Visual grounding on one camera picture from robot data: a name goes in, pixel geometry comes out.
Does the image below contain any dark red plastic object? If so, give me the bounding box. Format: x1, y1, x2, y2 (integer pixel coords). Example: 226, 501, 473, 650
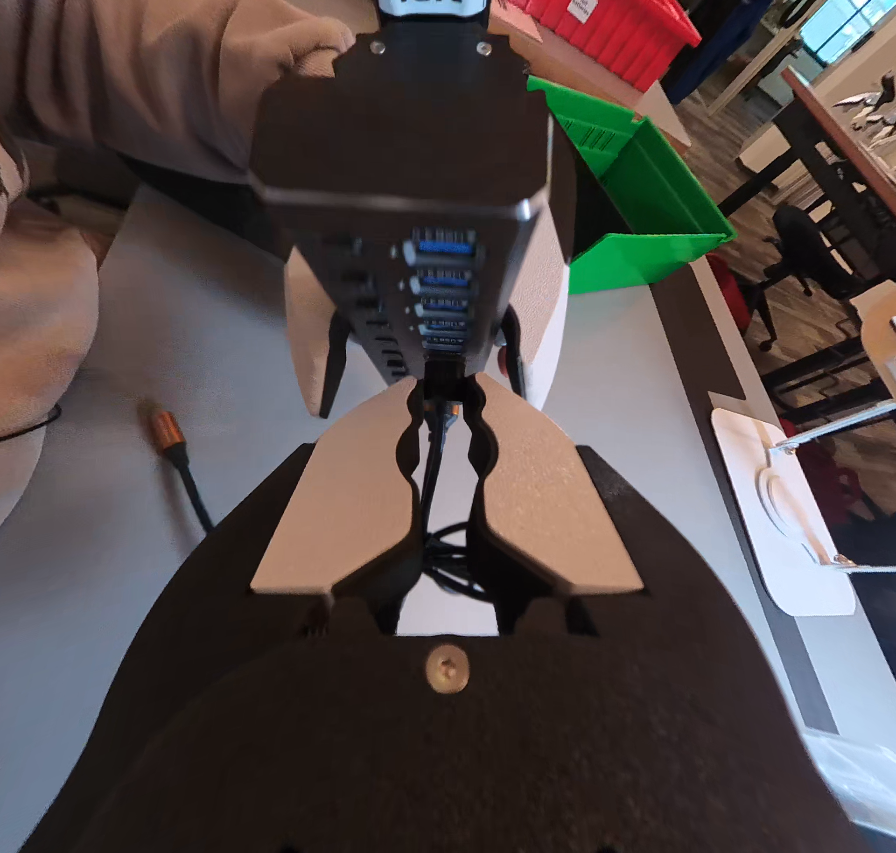
780, 419, 865, 521

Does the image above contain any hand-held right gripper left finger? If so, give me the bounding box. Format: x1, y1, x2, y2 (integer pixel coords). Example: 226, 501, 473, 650
249, 379, 427, 636

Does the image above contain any green plastic bin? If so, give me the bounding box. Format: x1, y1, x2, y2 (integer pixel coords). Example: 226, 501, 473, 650
525, 75, 737, 295

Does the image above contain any red stool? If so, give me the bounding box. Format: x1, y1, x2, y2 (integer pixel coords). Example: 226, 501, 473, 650
706, 253, 758, 339

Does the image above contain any wooden document board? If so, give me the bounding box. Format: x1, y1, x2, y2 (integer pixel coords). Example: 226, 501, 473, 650
860, 292, 896, 395

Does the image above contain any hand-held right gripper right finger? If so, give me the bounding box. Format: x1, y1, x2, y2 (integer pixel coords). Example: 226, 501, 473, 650
464, 373, 645, 636

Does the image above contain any wooden top office desk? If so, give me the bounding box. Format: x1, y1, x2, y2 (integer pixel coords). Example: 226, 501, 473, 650
721, 65, 896, 273

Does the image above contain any black multi-port usb hub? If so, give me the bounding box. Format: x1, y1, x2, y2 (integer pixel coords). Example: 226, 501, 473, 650
249, 76, 553, 386

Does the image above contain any red plastic bin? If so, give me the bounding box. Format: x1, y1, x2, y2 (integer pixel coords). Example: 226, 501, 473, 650
493, 0, 702, 91

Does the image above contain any black cable with orange plugs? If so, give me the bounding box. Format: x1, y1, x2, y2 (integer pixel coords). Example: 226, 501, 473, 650
143, 359, 491, 601

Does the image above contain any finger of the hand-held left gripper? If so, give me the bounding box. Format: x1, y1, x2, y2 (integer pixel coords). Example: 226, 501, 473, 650
283, 245, 366, 421
503, 225, 569, 411

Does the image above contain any white lamp base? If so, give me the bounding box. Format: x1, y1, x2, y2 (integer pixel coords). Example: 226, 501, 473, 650
709, 398, 896, 617

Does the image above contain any black office chair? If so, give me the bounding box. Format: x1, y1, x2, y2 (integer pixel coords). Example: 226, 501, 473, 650
756, 205, 872, 350

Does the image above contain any blue hanging garment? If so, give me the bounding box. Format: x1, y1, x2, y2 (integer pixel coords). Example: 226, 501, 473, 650
661, 0, 779, 106

